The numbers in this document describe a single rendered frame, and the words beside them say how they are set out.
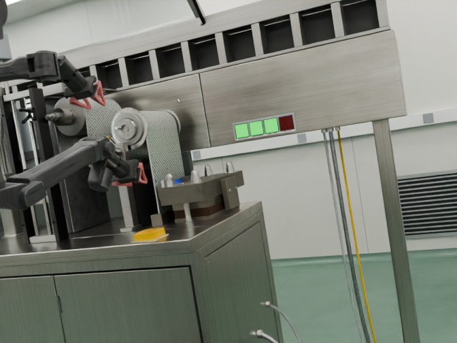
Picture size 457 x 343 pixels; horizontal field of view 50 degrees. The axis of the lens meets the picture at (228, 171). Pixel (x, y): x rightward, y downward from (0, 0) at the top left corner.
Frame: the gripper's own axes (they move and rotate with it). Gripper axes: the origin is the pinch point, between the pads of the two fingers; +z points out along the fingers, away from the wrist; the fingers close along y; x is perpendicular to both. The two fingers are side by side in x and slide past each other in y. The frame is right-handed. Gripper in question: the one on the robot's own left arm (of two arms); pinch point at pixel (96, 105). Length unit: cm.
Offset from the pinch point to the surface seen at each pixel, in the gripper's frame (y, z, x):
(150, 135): 8.1, 20.5, 1.5
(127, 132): 2.1, 15.3, 0.1
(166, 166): 8.0, 34.2, -2.6
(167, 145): 8.1, 31.6, 5.3
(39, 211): -77, 58, 3
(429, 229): 90, 285, 93
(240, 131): 31, 45, 17
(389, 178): 82, 75, 7
